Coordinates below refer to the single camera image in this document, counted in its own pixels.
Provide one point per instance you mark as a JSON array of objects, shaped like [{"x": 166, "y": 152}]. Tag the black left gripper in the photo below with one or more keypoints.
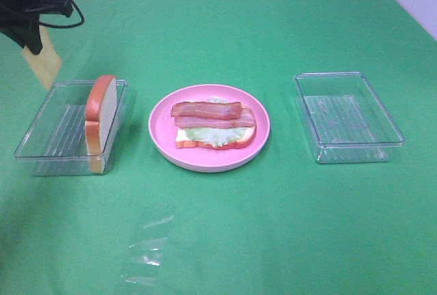
[{"x": 22, "y": 19}]

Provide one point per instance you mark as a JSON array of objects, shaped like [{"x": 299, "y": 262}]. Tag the clear left plastic container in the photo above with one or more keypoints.
[{"x": 55, "y": 143}]

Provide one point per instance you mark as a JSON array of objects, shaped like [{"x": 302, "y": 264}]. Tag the bacon strip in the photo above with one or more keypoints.
[
  {"x": 207, "y": 110},
  {"x": 246, "y": 119}
]

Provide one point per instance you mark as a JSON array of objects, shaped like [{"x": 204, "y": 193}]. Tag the clear plastic wrap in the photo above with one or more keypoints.
[{"x": 146, "y": 250}]

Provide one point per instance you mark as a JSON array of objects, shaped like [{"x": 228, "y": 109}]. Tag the green tablecloth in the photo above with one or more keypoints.
[{"x": 281, "y": 224}]

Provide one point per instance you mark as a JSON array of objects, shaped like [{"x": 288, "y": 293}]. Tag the pink plate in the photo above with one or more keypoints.
[{"x": 163, "y": 132}]

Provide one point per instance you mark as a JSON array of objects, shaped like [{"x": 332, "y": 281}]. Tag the green lettuce leaf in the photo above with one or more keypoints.
[{"x": 215, "y": 123}]

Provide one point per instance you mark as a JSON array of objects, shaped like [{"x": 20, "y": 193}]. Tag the upright bread slice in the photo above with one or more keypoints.
[{"x": 99, "y": 113}]

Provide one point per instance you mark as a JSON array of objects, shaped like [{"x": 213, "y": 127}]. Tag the bread slice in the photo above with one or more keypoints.
[
  {"x": 214, "y": 138},
  {"x": 99, "y": 113}
]

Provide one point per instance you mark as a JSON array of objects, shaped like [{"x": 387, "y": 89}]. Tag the clear plastic container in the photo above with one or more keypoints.
[
  {"x": 345, "y": 121},
  {"x": 55, "y": 143}
]

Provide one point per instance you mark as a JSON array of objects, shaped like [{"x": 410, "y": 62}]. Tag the yellow cheese slice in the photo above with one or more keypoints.
[{"x": 47, "y": 63}]

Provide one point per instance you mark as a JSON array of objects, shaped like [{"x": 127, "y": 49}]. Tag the clear right plastic container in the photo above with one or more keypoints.
[{"x": 345, "y": 121}]

